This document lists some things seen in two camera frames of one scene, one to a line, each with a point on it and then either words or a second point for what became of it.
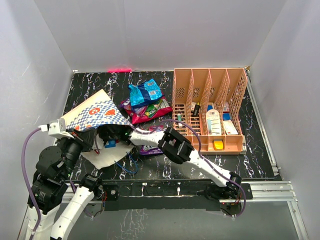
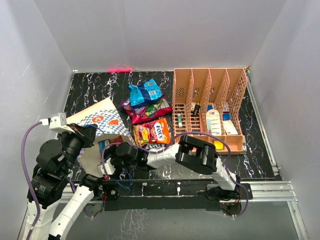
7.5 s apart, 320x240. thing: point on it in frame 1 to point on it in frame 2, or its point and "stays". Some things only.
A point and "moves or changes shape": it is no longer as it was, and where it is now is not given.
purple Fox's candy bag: x=139 y=110 stays
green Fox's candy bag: x=151 y=108 stays
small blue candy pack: x=112 y=143 to x=102 y=144
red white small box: x=226 y=107 stays
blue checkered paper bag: x=99 y=118 moves or changes shape
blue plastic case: x=226 y=116 stays
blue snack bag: x=141 y=95 stays
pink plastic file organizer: x=206 y=108 stays
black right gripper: x=100 y=129 to x=112 y=150
